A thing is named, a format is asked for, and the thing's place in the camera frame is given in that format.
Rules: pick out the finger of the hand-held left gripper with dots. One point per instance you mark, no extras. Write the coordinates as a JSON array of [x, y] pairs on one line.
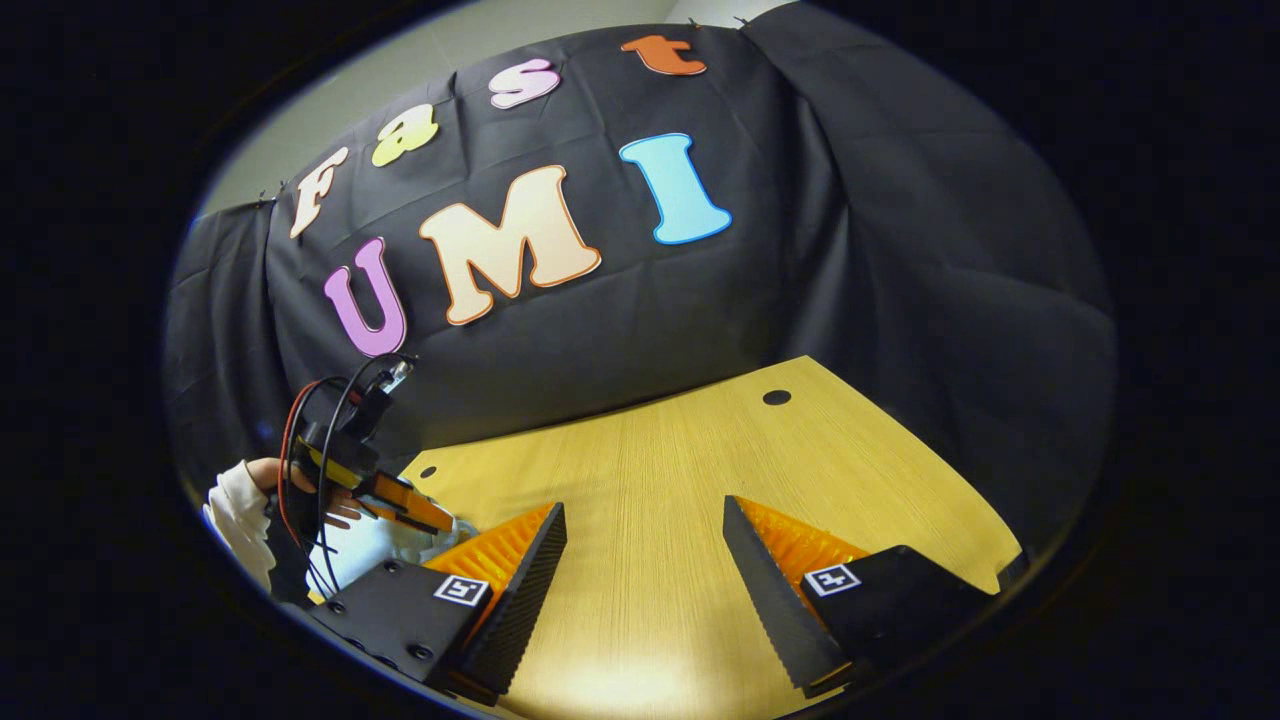
[[410, 503]]

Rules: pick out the white suitcase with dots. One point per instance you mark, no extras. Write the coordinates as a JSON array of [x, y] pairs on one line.
[[370, 550]]

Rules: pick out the black backdrop cloth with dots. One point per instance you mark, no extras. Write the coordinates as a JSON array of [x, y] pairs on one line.
[[650, 320]]

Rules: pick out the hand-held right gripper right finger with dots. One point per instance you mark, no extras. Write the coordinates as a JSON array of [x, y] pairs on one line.
[[770, 600]]

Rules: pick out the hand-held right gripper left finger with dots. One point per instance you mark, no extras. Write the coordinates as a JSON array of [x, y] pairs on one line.
[[530, 590]]

